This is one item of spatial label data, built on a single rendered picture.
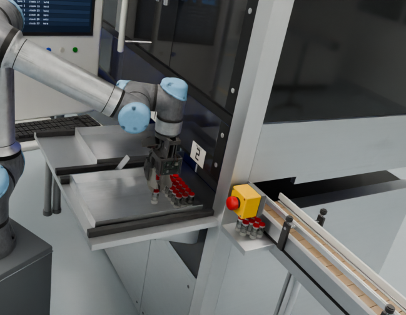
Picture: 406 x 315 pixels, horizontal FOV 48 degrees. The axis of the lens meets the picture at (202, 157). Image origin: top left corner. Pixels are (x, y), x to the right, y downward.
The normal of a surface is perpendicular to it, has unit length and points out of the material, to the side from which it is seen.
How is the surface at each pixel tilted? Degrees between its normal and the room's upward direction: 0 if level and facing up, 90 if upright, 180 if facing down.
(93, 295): 0
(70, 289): 0
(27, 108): 90
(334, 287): 90
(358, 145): 90
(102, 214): 0
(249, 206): 90
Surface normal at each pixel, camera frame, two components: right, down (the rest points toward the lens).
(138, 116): 0.10, 0.47
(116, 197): 0.18, -0.88
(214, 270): 0.49, 0.47
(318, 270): -0.85, 0.09
